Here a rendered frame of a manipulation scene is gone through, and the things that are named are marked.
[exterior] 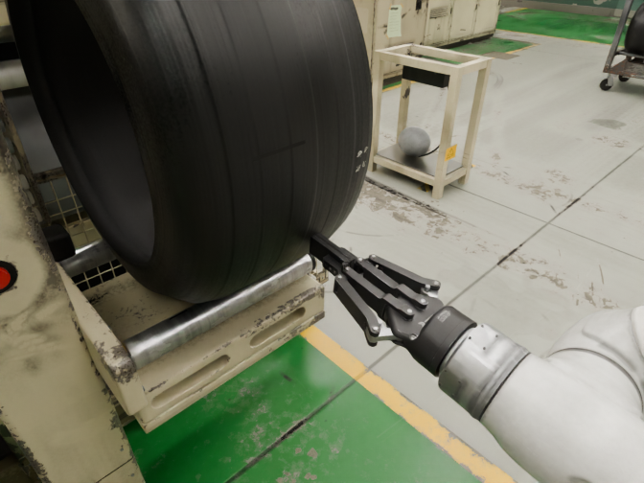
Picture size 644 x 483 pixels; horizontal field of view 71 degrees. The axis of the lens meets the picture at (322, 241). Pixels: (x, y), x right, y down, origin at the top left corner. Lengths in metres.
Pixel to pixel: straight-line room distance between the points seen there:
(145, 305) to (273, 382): 0.94
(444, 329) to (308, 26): 0.35
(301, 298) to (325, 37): 0.44
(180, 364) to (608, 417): 0.53
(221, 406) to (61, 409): 1.01
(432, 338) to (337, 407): 1.23
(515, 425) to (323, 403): 1.29
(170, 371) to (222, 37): 0.47
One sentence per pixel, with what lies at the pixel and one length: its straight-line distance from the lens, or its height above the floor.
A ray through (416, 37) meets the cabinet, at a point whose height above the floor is 0.44.
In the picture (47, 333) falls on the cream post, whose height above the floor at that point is 0.96.
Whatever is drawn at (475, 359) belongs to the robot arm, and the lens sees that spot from 0.49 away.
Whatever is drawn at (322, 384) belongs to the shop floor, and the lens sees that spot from 1.78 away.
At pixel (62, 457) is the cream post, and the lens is 0.87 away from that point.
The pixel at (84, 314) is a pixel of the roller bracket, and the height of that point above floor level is 0.95.
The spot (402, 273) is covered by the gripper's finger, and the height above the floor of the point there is 1.03.
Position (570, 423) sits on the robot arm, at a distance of 0.48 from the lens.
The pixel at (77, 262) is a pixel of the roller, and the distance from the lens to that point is 0.91.
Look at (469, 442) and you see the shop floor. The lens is 1.71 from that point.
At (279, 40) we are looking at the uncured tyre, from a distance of 0.49.
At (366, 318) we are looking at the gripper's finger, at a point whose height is 1.03.
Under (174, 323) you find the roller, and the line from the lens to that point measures 0.70.
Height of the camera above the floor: 1.39
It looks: 34 degrees down
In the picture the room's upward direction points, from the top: straight up
